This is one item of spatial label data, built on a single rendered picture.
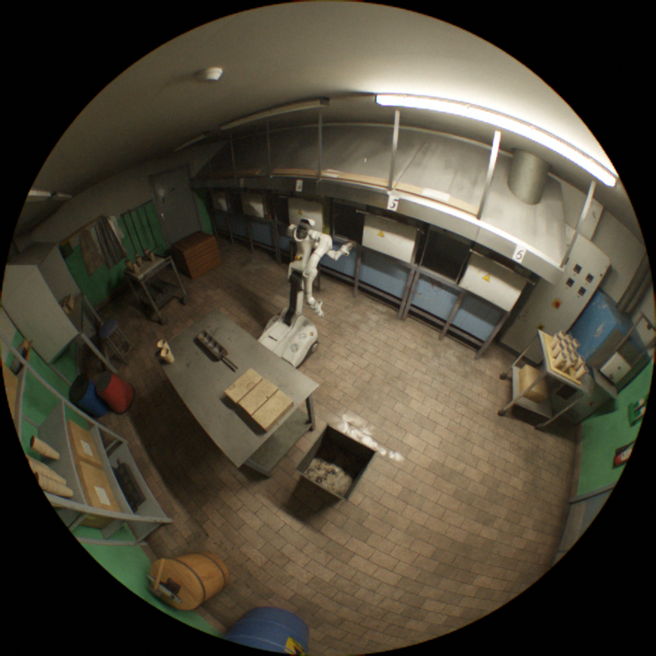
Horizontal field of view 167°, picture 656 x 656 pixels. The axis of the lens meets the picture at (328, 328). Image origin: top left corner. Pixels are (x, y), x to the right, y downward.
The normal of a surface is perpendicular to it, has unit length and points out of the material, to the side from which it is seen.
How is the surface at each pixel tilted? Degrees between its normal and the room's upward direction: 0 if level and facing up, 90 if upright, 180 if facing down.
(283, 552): 0
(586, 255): 90
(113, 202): 90
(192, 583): 0
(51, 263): 90
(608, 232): 90
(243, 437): 0
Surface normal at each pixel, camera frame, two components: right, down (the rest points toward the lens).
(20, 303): 0.79, 0.45
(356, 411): 0.02, -0.69
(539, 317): -0.61, 0.57
